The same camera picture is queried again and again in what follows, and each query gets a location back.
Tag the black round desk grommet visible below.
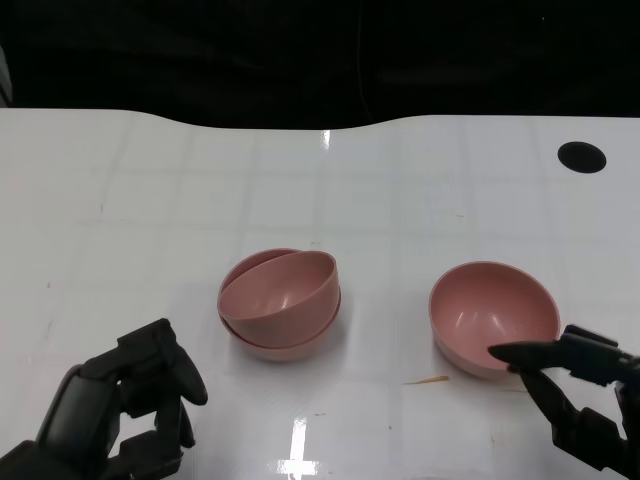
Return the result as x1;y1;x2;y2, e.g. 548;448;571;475
557;141;608;175

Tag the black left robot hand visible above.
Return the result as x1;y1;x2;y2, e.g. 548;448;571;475
37;318;209;480

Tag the pink plastic bowl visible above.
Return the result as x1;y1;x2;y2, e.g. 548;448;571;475
216;249;341;346
428;260;560;380
218;247;343;363

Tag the black backdrop cloth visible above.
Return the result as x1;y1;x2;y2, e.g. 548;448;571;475
0;0;640;132

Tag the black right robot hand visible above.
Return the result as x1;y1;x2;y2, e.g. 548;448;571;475
487;323;640;476

